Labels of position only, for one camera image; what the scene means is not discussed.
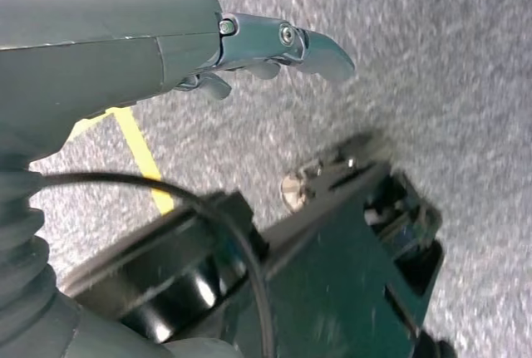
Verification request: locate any yellow floor tape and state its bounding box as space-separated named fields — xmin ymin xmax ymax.
xmin=68 ymin=106 xmax=175 ymax=216

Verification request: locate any black robot left foot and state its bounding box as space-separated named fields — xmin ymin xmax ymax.
xmin=57 ymin=130 xmax=458 ymax=358

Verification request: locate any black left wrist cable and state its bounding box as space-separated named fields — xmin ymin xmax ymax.
xmin=39 ymin=170 xmax=277 ymax=358

